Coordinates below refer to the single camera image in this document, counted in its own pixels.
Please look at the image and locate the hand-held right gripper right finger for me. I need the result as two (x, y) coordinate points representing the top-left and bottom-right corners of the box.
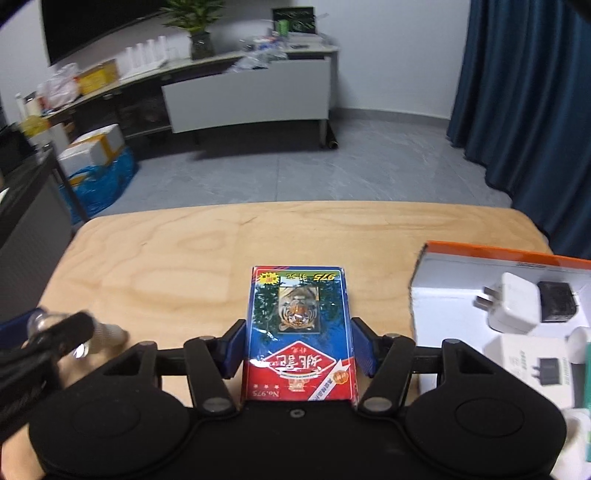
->
(350, 318), (491, 413)

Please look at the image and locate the white charger packaging box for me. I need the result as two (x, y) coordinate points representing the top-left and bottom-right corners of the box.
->
(487, 333), (580, 411)

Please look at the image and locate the curved television cabinet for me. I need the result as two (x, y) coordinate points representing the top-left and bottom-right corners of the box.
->
(28, 44), (340, 139)

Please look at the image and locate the white cube charger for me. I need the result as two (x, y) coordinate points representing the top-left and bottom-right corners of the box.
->
(472, 272), (542, 334)

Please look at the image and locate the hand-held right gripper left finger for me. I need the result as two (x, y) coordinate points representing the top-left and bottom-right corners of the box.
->
(107, 318), (247, 414)

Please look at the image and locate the blue plastic bag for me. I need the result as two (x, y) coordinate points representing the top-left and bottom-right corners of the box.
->
(60, 148), (139, 217)

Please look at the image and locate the black charger plug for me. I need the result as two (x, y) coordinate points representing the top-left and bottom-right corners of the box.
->
(538, 281), (580, 324)

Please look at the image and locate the black television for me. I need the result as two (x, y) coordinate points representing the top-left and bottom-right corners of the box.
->
(41, 0), (167, 65)

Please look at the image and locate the white router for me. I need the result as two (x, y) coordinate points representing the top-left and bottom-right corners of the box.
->
(117, 34), (169, 77)

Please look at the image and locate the black green display box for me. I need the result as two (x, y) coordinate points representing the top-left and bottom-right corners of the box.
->
(271, 7), (319, 35)

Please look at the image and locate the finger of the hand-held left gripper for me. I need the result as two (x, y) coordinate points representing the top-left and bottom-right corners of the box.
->
(21, 312), (96, 358)
(0, 319), (29, 344)

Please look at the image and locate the orange white cardboard box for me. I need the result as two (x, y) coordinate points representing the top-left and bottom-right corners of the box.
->
(410, 240), (591, 480)

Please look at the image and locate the pile of clear plastic bags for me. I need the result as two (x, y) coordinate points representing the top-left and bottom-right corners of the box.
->
(228, 46), (289, 72)

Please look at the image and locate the white yellow cardboard box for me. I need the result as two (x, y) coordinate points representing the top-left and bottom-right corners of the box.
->
(58, 124), (126, 178)

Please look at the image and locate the white plastic bag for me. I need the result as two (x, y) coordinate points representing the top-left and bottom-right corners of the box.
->
(44, 64), (81, 107)

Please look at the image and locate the potted plant in dark vase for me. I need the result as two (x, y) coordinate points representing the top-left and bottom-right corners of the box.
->
(161, 0), (225, 61)

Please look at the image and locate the white cylindrical bottle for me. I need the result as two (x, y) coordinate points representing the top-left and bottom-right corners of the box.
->
(567, 329), (591, 365)

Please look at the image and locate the dark curved counter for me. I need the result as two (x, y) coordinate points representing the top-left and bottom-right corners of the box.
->
(0, 124), (88, 296)

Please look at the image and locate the blue curtain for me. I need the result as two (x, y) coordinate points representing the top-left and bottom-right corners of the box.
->
(445, 0), (591, 259)

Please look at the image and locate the red blue playing card box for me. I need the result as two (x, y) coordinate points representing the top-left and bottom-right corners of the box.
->
(241, 265), (360, 411)

